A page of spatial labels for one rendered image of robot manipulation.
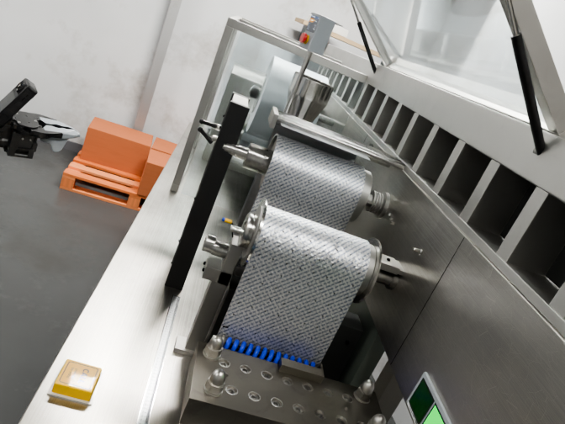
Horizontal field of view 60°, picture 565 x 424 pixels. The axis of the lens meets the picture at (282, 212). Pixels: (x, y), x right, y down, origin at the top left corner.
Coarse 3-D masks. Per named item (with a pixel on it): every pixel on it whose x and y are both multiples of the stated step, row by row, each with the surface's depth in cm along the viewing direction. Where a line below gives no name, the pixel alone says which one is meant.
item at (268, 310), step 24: (240, 288) 100; (264, 288) 100; (288, 288) 100; (312, 288) 101; (240, 312) 102; (264, 312) 102; (288, 312) 103; (312, 312) 103; (336, 312) 103; (240, 336) 104; (264, 336) 104; (288, 336) 105; (312, 336) 105; (312, 360) 108
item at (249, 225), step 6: (246, 216) 103; (252, 216) 100; (246, 222) 100; (252, 222) 99; (246, 228) 98; (252, 228) 98; (246, 234) 98; (252, 234) 98; (240, 240) 99; (246, 240) 99; (240, 246) 101; (246, 246) 100
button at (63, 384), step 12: (72, 360) 96; (60, 372) 93; (72, 372) 94; (84, 372) 95; (96, 372) 96; (60, 384) 90; (72, 384) 91; (84, 384) 92; (96, 384) 95; (72, 396) 91; (84, 396) 91
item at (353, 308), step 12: (360, 312) 121; (372, 324) 112; (372, 336) 110; (360, 348) 114; (372, 348) 109; (348, 360) 118; (360, 360) 112; (372, 360) 111; (348, 372) 116; (360, 372) 112
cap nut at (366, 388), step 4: (364, 380) 103; (368, 380) 102; (360, 384) 104; (364, 384) 102; (368, 384) 101; (372, 384) 102; (360, 388) 102; (364, 388) 102; (368, 388) 101; (372, 388) 102; (356, 392) 103; (360, 392) 102; (364, 392) 102; (368, 392) 101; (372, 392) 103; (356, 396) 102; (360, 396) 102; (364, 396) 102; (368, 396) 102; (360, 400) 102; (364, 400) 102; (368, 400) 103
